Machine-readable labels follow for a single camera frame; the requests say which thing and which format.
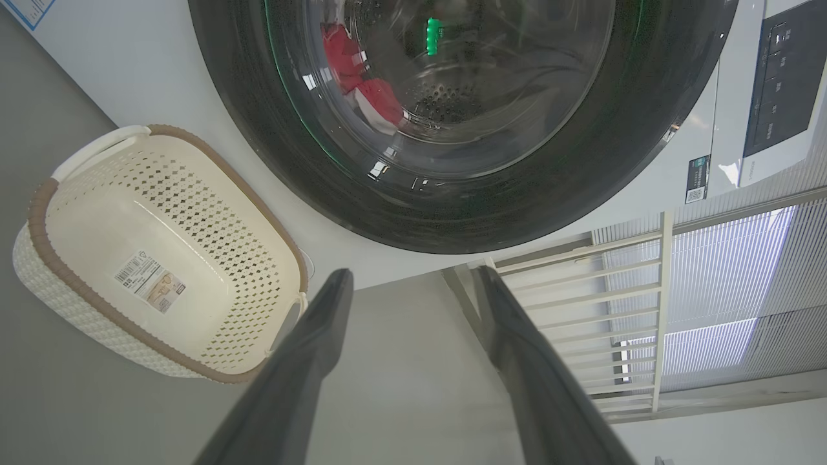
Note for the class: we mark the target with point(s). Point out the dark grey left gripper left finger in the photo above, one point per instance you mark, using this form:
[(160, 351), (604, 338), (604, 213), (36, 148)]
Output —
[(291, 387)]

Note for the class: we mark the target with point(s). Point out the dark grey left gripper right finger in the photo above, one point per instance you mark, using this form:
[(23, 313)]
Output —
[(543, 387)]

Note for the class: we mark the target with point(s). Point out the washing machine door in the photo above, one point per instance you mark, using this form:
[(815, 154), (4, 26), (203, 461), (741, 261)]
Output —
[(581, 194)]

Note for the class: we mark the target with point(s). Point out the red and white garment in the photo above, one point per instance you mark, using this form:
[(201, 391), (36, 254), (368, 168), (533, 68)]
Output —
[(349, 64)]

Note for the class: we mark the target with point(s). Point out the cream perforated laundry basket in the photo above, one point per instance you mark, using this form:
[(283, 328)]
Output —
[(161, 213)]

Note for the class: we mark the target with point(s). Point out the white washing machine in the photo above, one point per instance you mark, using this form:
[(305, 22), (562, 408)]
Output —
[(161, 64)]

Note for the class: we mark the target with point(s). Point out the dark appliance control panel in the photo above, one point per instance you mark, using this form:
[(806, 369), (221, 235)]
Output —
[(785, 84)]

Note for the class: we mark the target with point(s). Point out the white slatted railing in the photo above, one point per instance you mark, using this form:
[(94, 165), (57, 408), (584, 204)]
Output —
[(664, 310)]

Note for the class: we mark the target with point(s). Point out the paper product label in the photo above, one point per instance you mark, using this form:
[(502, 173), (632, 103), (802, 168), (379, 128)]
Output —
[(150, 283)]

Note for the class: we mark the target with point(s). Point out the white window blinds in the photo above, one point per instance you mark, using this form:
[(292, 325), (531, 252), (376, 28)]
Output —
[(723, 278)]

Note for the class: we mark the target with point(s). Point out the black QR code sticker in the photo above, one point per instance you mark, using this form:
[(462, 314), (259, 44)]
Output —
[(698, 179)]

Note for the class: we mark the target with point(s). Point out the blue energy label sticker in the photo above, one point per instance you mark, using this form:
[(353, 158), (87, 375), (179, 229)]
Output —
[(26, 10)]

